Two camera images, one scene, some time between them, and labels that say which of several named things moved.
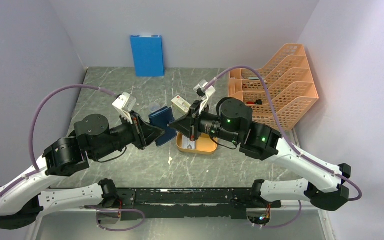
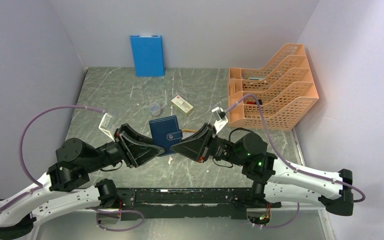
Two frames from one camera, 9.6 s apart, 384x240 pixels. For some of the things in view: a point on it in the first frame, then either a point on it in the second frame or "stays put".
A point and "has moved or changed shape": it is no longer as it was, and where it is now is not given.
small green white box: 180,104 stays put
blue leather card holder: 161,118 has moved or changed shape
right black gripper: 189,125 to 199,146
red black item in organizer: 258,102 stays put
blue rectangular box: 148,54 stays put
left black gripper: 143,132 to 135,153
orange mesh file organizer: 292,90 stays put
